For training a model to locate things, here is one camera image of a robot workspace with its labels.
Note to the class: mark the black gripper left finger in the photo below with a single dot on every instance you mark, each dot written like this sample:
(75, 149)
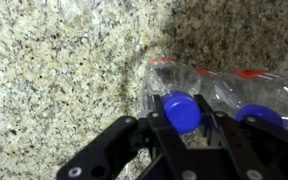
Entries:
(110, 146)

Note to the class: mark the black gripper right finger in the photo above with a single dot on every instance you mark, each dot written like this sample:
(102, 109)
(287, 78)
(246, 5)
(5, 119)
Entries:
(270, 150)

